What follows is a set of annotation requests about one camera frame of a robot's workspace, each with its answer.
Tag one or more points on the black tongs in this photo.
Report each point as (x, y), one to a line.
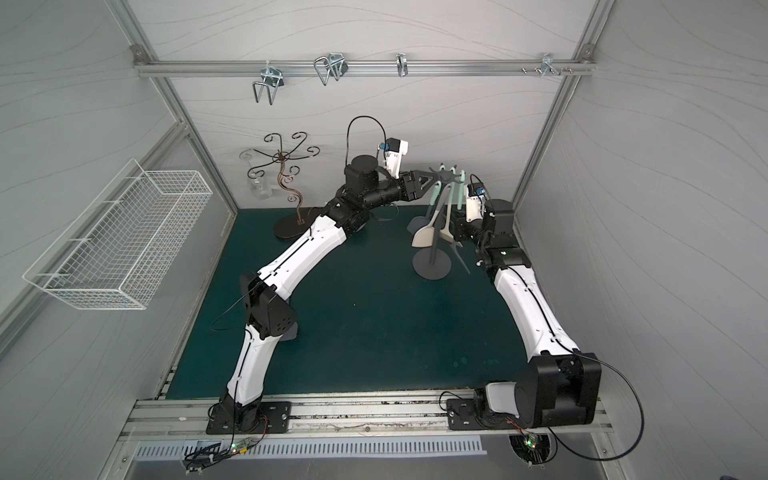
(455, 247)

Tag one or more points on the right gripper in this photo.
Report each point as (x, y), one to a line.
(459, 227)

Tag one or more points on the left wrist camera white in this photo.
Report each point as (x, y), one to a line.
(394, 150)

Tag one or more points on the metal double hook middle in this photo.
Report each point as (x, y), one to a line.
(331, 66)

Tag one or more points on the aluminium rail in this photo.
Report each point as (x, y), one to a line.
(357, 68)
(367, 414)

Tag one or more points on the aluminium top rail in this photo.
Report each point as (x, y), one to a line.
(357, 68)

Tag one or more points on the grey utensil rack stand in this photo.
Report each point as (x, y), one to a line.
(432, 263)

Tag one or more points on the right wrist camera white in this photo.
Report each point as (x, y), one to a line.
(475, 200)

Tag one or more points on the brown wire mug tree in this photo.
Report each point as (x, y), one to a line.
(293, 225)

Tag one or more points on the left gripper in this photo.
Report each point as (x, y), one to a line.
(411, 184)

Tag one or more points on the white wire basket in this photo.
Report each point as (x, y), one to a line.
(114, 255)

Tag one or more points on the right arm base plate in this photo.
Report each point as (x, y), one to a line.
(464, 415)

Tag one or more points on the small metal hook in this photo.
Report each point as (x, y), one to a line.
(401, 65)

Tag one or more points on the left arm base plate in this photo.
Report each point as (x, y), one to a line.
(269, 417)

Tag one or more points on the metal double hook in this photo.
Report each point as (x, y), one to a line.
(331, 66)
(266, 88)

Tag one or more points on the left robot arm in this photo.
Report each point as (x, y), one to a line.
(266, 294)

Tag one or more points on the metal double hook left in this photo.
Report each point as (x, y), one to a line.
(266, 88)

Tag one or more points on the aluminium front rail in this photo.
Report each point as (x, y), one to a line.
(367, 414)

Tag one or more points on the metal bracket hook right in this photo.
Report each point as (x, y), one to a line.
(547, 67)

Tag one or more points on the cream spatula grey handle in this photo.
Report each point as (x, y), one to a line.
(423, 238)

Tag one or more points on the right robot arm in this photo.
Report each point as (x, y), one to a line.
(560, 384)

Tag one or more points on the grey spatula green handle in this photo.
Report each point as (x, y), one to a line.
(291, 333)
(419, 222)

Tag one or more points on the white vent strip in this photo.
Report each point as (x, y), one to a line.
(324, 447)

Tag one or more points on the clear glass cup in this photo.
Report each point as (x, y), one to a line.
(257, 162)

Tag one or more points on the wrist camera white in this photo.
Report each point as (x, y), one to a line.
(394, 150)
(475, 200)

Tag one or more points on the cream spatula green handle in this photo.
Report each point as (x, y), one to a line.
(445, 233)

